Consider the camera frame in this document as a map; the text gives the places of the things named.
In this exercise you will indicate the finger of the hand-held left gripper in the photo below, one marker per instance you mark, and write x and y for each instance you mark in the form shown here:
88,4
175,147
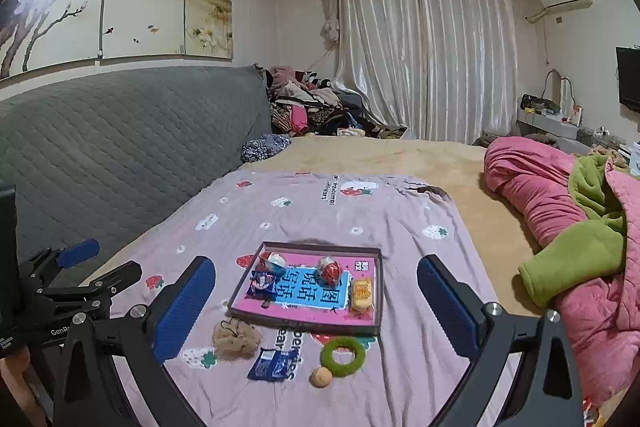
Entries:
77,253
90,289

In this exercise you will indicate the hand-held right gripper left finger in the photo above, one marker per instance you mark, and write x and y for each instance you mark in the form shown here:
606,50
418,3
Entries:
185,307

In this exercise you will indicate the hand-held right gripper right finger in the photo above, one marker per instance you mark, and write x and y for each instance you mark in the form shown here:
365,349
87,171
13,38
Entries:
447,307

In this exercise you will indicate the blue pink cookie packet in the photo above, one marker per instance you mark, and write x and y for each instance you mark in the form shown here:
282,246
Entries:
262,284

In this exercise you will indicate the yellow cake packet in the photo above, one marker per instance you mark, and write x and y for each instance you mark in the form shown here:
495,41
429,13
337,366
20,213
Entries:
361,294

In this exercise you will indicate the shallow grey cardboard box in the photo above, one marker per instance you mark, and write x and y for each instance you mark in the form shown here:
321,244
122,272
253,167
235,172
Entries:
280,322

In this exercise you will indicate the red white plastic egg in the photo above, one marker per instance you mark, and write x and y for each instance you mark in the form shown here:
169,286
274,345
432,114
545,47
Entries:
270,262
330,271

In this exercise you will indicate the blue foil snack packet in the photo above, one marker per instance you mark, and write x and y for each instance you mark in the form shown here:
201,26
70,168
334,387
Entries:
272,364

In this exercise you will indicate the beige plush toy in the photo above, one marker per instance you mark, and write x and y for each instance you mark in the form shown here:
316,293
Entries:
235,337

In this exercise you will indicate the pink picture book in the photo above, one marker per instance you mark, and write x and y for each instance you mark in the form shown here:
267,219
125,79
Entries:
300,292

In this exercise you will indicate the grey quilted headboard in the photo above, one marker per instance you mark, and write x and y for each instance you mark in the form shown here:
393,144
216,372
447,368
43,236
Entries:
125,142

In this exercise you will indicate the green fleece blanket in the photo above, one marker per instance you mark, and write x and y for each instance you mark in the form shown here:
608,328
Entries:
575,257

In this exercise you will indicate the small tan ball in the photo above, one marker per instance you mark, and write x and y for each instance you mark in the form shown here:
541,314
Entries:
321,378

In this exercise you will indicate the pink quilt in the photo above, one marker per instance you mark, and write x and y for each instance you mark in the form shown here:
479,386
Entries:
530,187

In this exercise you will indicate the pink printed bedsheet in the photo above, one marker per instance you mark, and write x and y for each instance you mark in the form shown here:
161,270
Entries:
300,217

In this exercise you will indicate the beige bed cover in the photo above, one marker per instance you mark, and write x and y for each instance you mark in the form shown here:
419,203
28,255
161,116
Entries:
375,157

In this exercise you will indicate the blue floral cloth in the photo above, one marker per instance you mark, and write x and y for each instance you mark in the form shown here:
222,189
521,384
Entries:
265,147

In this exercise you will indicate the grey dresser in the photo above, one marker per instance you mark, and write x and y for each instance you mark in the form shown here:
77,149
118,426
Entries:
550,127

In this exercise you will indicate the black bag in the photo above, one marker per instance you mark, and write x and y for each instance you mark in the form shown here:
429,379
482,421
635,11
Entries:
537,103

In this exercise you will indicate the pile of clothes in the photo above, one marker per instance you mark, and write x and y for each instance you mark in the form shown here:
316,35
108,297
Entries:
310,107

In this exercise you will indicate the arched table mirror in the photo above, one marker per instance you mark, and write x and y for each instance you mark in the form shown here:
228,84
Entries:
565,97

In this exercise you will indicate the white pleated curtain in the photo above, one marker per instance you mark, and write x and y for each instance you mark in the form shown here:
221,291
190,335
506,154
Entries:
425,47

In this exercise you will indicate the white curtain tassel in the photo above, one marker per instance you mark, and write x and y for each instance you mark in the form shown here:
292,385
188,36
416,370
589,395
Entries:
330,31

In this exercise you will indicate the black wall television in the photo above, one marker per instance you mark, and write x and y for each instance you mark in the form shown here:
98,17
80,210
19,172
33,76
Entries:
629,77

